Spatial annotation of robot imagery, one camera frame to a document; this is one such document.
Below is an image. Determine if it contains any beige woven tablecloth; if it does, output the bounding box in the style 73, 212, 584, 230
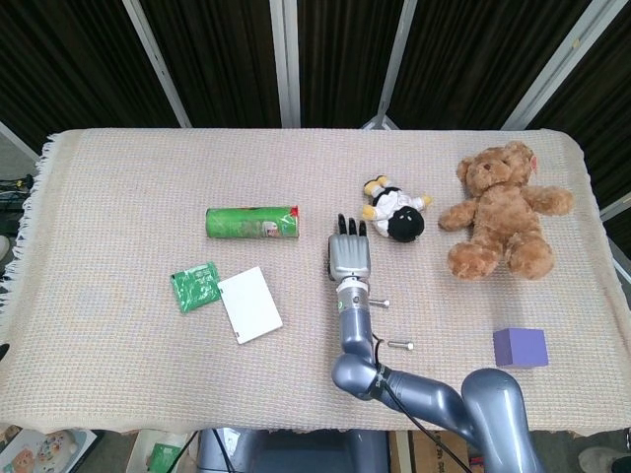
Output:
0, 128, 631, 438

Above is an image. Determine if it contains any white plastic cover plate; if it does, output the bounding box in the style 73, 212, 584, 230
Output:
216, 266, 285, 346

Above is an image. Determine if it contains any white shoe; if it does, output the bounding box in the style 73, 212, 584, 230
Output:
579, 446, 631, 473

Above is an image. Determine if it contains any purple foam cube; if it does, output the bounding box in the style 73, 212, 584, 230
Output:
493, 327, 550, 369

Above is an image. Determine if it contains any grey aluminium partition post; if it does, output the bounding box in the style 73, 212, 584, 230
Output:
502, 0, 617, 131
598, 191, 631, 223
269, 0, 302, 128
362, 0, 420, 131
121, 0, 192, 129
0, 120, 40, 164

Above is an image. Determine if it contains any cartoon picture book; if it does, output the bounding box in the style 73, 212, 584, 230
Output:
0, 427, 99, 473

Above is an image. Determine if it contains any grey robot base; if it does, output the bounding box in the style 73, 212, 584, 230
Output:
196, 428, 390, 473

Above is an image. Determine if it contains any black white penguin plush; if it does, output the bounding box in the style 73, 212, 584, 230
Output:
363, 175, 434, 244

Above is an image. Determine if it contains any green foil snack packet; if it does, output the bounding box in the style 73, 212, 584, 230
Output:
170, 261, 223, 314

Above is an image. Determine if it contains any brown teddy bear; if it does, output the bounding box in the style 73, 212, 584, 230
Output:
438, 140, 575, 282

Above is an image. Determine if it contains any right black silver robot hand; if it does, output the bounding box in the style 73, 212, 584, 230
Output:
324, 213, 373, 283

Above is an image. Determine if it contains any brown cardboard box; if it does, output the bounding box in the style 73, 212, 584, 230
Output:
388, 431, 474, 473

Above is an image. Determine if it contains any green chips can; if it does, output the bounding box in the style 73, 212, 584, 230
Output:
205, 205, 302, 241

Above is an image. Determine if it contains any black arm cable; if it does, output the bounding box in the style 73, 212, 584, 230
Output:
370, 334, 469, 473

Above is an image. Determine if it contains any green packet in white bag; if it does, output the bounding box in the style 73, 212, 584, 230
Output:
132, 429, 198, 473

